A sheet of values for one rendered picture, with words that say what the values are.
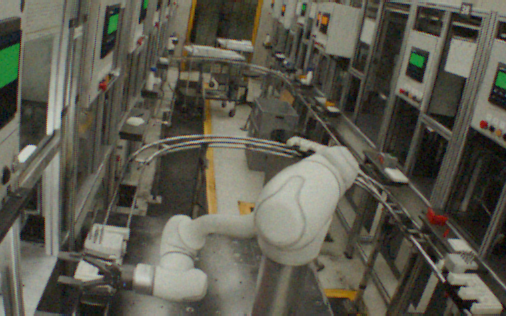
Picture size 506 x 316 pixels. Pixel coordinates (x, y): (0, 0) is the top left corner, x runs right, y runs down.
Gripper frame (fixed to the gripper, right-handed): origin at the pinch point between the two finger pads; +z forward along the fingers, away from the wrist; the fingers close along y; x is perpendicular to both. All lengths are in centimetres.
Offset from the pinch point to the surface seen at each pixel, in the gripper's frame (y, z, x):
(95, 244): -7.3, -3.9, -26.7
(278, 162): -60, -119, -277
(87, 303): -19.4, -4.6, -8.9
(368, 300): -101, -170, -136
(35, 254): -9.1, 15.4, -17.5
